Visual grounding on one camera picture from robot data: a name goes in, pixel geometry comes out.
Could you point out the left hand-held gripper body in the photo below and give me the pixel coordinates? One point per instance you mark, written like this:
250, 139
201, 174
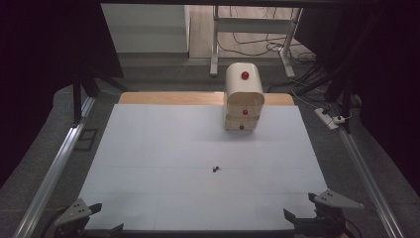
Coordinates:
71, 211

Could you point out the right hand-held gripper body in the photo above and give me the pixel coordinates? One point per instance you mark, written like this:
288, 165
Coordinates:
325, 218

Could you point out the small black object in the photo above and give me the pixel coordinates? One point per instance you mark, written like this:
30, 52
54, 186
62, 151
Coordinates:
216, 169

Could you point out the drawer with red knob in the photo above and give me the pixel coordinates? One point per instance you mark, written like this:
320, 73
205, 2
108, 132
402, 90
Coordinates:
245, 111
241, 125

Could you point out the beige device with red buttons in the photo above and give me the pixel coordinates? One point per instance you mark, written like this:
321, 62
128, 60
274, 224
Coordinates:
244, 89

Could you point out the white power strip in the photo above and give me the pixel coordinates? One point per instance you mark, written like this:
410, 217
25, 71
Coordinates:
325, 118

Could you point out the white plug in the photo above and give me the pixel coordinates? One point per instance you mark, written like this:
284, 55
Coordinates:
339, 119

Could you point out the white table mat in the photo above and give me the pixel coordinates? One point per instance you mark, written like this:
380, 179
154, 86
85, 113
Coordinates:
165, 158

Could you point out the black stand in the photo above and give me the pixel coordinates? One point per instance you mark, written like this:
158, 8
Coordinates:
79, 99
343, 95

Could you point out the wooden table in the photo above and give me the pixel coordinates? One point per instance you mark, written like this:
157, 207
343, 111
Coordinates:
171, 98

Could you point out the black curtain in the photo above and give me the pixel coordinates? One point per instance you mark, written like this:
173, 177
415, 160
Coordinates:
39, 66
389, 82

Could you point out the white cabinet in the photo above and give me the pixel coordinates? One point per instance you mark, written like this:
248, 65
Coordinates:
145, 28

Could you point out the aluminium rail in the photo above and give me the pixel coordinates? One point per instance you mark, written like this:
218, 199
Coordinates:
369, 185
52, 172

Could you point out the white desk frame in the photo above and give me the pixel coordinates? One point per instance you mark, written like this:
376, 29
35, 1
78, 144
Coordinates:
252, 24

